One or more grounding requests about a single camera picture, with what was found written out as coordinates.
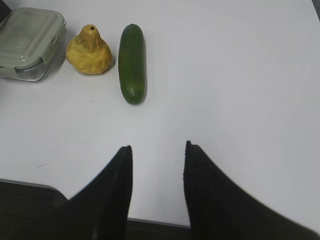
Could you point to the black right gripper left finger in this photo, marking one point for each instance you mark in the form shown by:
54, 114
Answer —
99, 211

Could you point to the yellow pear-shaped gourd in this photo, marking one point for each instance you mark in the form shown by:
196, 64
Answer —
88, 53

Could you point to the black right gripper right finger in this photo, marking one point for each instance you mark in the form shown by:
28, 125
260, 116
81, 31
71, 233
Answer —
219, 209

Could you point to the green cucumber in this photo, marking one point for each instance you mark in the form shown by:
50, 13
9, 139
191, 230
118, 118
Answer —
132, 65

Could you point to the green lidded lunch box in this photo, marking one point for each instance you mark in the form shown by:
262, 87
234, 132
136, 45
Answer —
30, 39

